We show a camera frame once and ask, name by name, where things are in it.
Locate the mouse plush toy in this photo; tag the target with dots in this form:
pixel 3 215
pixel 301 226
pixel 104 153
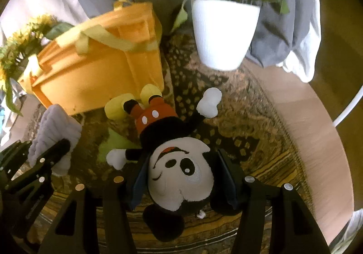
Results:
pixel 175 163

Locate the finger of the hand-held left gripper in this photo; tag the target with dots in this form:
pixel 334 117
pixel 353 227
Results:
pixel 56 150
pixel 15 152

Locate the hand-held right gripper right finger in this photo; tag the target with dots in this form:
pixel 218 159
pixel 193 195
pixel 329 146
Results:
pixel 228 183

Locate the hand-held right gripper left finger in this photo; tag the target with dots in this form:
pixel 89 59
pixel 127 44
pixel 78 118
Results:
pixel 139 183

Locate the lavender fluffy scrunchie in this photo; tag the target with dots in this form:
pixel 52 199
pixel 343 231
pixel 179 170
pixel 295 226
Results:
pixel 54 126

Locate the sunflower bouquet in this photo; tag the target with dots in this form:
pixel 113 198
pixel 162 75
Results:
pixel 19 41

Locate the potted plant in white pot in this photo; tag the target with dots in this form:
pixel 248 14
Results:
pixel 224 33

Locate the grey green vase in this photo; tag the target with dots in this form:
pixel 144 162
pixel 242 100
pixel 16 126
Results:
pixel 18 91

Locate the orange plastic crate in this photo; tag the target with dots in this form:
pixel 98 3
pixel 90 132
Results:
pixel 96 72

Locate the white curved tube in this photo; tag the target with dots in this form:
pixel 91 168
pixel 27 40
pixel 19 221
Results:
pixel 350 111

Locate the white sheer curtain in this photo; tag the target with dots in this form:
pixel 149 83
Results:
pixel 307 30

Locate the patterned fringed cloth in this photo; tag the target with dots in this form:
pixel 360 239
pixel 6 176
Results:
pixel 249 129

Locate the beige curtain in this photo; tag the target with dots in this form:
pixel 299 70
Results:
pixel 37 2

